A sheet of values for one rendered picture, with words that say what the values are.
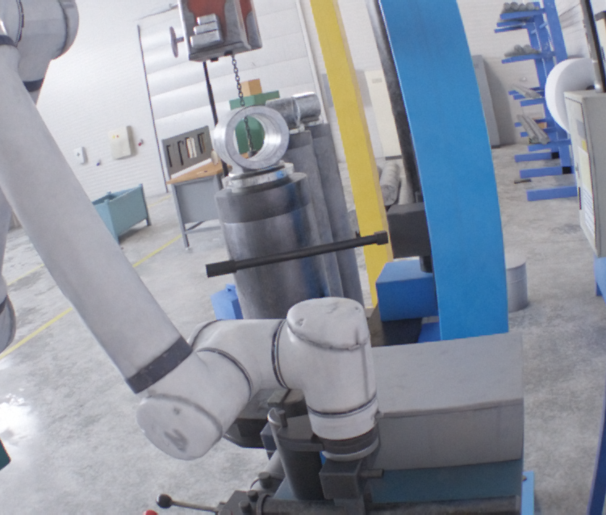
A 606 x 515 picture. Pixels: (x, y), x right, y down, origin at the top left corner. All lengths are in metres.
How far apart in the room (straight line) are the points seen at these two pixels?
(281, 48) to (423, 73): 11.42
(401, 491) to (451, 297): 0.50
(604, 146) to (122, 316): 1.11
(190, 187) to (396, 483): 6.76
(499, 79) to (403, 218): 10.72
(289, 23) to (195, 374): 12.01
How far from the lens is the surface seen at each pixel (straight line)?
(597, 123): 1.36
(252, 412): 1.36
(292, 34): 12.46
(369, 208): 3.96
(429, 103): 1.15
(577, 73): 1.67
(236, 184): 1.32
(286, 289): 1.33
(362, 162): 3.90
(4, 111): 0.65
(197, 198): 7.49
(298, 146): 2.65
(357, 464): 0.73
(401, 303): 1.47
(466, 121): 1.15
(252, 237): 1.30
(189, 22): 1.15
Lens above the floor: 1.67
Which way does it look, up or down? 14 degrees down
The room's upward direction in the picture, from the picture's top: 12 degrees counter-clockwise
